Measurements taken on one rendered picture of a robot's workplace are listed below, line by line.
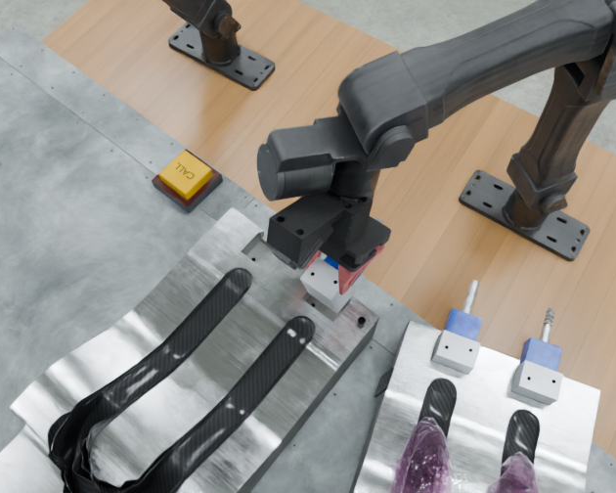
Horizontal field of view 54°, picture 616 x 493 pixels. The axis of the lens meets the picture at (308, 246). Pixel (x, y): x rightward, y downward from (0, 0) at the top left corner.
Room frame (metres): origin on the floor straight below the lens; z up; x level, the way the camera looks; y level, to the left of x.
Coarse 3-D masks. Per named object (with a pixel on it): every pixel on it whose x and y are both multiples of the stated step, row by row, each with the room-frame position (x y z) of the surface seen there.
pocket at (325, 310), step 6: (306, 294) 0.30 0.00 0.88; (306, 300) 0.30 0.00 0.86; (312, 300) 0.30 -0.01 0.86; (318, 300) 0.30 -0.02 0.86; (348, 300) 0.29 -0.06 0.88; (318, 306) 0.29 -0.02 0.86; (324, 306) 0.29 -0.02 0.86; (324, 312) 0.28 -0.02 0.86; (330, 312) 0.28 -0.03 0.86; (330, 318) 0.27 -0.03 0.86
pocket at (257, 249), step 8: (256, 240) 0.38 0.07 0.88; (264, 240) 0.38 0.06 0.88; (248, 248) 0.37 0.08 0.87; (256, 248) 0.37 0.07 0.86; (264, 248) 0.37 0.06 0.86; (272, 248) 0.37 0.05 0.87; (248, 256) 0.36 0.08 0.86; (256, 256) 0.36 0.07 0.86; (264, 256) 0.36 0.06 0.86; (272, 256) 0.36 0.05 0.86; (264, 264) 0.35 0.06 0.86; (272, 264) 0.35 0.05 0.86
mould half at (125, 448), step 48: (240, 240) 0.37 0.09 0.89; (192, 288) 0.30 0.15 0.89; (288, 288) 0.30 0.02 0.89; (96, 336) 0.22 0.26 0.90; (144, 336) 0.23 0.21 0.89; (240, 336) 0.24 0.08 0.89; (336, 336) 0.24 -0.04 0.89; (48, 384) 0.15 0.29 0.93; (96, 384) 0.16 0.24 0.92; (192, 384) 0.17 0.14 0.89; (288, 384) 0.18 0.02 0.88; (144, 432) 0.11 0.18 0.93; (240, 432) 0.12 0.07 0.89; (288, 432) 0.12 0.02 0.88; (0, 480) 0.06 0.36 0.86; (48, 480) 0.06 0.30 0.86; (192, 480) 0.06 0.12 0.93; (240, 480) 0.06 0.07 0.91
